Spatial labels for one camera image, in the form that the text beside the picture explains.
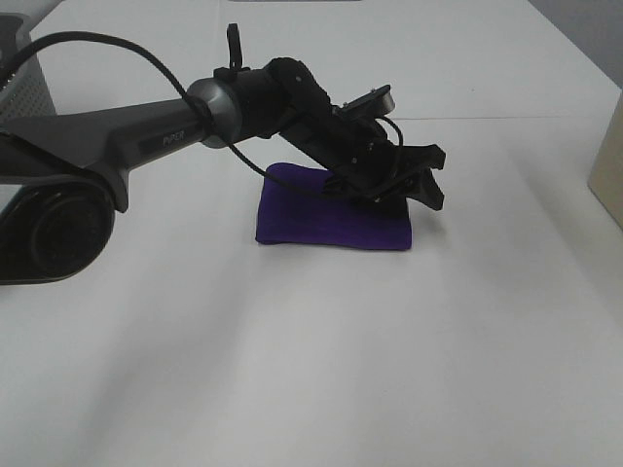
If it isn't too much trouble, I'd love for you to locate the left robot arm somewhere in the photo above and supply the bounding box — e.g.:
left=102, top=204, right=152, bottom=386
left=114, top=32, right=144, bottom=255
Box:
left=1, top=57, right=446, bottom=285

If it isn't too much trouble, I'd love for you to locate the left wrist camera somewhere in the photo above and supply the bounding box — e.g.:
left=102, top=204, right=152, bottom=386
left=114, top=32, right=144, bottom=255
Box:
left=333, top=85, right=395, bottom=121

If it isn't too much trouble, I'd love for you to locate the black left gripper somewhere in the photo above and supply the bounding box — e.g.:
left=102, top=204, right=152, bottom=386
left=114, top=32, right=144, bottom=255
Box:
left=279, top=113, right=446, bottom=217

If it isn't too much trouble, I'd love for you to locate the grey perforated plastic basket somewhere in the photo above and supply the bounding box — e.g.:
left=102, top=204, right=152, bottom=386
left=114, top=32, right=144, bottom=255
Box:
left=1, top=12, right=55, bottom=125

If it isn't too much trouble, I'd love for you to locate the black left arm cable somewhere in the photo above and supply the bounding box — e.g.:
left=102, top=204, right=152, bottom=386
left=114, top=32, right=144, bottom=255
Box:
left=0, top=31, right=405, bottom=199

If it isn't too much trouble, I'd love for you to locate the beige box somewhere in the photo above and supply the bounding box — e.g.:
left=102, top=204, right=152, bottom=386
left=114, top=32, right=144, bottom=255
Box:
left=588, top=96, right=623, bottom=228

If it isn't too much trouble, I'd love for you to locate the purple towel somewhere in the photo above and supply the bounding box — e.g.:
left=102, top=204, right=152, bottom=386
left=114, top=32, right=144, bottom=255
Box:
left=255, top=179, right=413, bottom=251

